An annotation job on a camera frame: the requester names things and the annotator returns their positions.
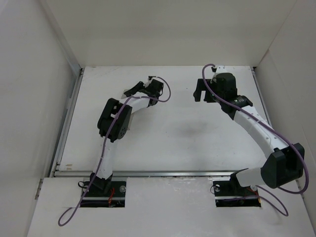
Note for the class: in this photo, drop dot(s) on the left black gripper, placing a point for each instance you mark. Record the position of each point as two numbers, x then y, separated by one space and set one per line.
142 87

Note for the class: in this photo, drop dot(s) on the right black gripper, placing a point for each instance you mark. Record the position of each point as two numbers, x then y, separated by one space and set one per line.
206 89

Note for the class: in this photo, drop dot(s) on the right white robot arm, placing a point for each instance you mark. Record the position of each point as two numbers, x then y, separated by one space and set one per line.
283 160

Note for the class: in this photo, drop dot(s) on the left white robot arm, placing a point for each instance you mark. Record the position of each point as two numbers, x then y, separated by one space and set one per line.
113 124

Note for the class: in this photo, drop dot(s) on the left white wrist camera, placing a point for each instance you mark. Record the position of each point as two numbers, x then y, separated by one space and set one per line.
150 79

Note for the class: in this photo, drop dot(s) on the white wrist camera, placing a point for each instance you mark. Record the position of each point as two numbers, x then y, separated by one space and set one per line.
218 69
150 79

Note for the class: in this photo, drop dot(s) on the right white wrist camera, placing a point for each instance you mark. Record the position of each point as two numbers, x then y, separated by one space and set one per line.
218 69

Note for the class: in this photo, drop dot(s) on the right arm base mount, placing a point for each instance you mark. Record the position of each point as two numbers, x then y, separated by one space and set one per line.
228 196

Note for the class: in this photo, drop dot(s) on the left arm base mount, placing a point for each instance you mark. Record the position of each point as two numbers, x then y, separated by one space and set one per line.
113 197

